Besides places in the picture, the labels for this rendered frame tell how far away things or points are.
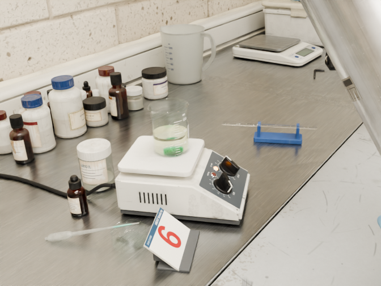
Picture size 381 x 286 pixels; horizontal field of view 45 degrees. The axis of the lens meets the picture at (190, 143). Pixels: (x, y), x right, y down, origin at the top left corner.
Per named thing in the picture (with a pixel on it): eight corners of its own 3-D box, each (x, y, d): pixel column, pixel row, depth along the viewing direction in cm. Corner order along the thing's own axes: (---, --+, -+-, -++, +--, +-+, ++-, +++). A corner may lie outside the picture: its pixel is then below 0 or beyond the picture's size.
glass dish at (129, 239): (109, 234, 71) (108, 222, 70) (145, 227, 72) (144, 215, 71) (113, 256, 66) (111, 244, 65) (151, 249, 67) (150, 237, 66)
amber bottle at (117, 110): (128, 112, 116) (123, 70, 111) (130, 118, 112) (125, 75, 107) (110, 114, 115) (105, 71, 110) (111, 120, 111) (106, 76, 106)
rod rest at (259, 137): (301, 138, 98) (303, 122, 97) (301, 144, 95) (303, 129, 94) (254, 135, 100) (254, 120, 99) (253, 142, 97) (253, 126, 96)
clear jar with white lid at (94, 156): (87, 176, 87) (80, 138, 84) (118, 176, 87) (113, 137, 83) (79, 193, 82) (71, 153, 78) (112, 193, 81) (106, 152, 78)
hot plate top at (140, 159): (206, 143, 80) (205, 138, 79) (190, 178, 69) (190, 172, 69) (139, 139, 82) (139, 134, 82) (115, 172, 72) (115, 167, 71)
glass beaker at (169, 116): (174, 140, 80) (172, 94, 77) (198, 152, 76) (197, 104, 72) (141, 152, 76) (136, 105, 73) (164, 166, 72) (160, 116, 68)
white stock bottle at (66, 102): (51, 139, 103) (41, 84, 97) (59, 126, 109) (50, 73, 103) (83, 138, 102) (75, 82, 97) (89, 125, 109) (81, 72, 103)
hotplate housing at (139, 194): (249, 184, 82) (250, 144, 79) (241, 228, 71) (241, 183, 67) (131, 175, 87) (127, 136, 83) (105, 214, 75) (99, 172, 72)
